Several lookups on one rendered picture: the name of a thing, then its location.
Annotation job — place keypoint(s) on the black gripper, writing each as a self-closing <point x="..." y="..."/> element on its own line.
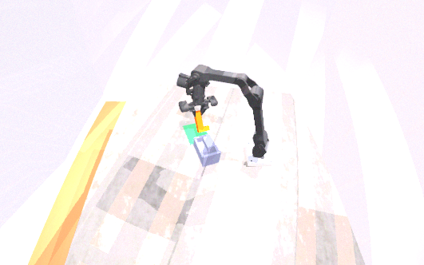
<point x="197" y="100"/>

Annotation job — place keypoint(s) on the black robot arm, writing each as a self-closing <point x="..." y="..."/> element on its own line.
<point x="200" y="78"/>

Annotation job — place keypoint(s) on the orange block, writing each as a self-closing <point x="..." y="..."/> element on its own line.
<point x="199" y="123"/>

